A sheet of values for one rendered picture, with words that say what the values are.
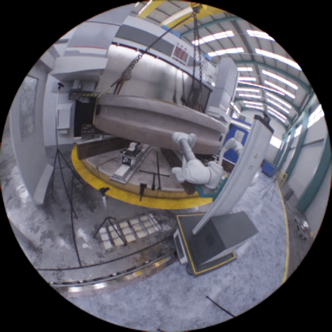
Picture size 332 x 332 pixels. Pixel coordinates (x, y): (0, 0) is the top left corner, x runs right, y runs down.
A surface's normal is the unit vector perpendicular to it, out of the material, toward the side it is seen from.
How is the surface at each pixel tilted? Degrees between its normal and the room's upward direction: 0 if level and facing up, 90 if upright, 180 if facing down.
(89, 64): 90
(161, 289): 0
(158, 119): 90
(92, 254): 0
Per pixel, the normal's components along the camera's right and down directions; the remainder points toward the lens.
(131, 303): 0.25, -0.87
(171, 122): 0.11, 0.47
